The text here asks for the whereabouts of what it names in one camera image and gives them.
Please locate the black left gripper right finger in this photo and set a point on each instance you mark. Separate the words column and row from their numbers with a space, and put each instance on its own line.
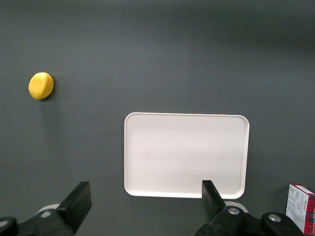
column 216, row 216

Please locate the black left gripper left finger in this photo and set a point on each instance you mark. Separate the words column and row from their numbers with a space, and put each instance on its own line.
column 73, row 209

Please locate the red cookie box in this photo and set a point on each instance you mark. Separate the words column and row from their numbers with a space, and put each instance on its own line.
column 301, row 209

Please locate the white rectangular tray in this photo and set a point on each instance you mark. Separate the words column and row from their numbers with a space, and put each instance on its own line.
column 184, row 155

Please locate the yellow lemon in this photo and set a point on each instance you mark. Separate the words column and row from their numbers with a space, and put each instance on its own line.
column 40, row 86

